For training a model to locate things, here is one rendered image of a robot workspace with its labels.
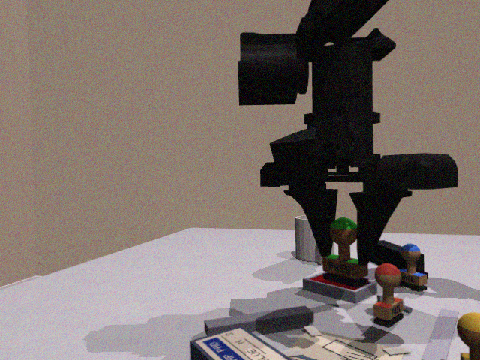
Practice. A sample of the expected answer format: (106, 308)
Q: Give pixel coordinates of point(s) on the wooden rubber stamp with green knob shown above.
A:
(342, 268)

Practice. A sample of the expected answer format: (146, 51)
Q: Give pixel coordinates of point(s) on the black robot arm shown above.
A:
(274, 68)

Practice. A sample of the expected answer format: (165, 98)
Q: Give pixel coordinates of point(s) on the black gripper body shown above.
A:
(391, 173)

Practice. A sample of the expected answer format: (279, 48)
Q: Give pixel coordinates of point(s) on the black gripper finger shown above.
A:
(373, 213)
(320, 209)

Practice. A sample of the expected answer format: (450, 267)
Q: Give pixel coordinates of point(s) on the red-handled rubber stamp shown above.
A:
(388, 311)

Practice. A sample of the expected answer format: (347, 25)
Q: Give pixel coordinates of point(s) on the white mug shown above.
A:
(305, 244)

